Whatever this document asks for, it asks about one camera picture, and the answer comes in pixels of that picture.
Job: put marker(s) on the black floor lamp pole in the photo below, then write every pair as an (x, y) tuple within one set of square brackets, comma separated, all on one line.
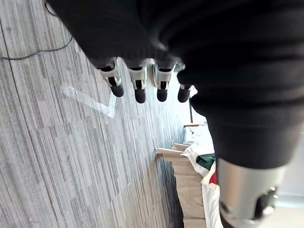
[(190, 110)]

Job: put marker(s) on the green red white cloth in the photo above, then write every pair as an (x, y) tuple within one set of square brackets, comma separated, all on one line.
[(209, 166)]

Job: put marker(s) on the white bed sheet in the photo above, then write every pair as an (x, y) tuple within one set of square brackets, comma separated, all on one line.
[(209, 197)]

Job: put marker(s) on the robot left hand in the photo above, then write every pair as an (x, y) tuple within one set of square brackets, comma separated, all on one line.
[(213, 59)]

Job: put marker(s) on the beige wooden bed frame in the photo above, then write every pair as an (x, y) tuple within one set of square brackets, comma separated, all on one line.
[(187, 180)]

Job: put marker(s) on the clear tape floor marking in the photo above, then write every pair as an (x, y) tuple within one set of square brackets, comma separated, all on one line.
[(99, 105)]

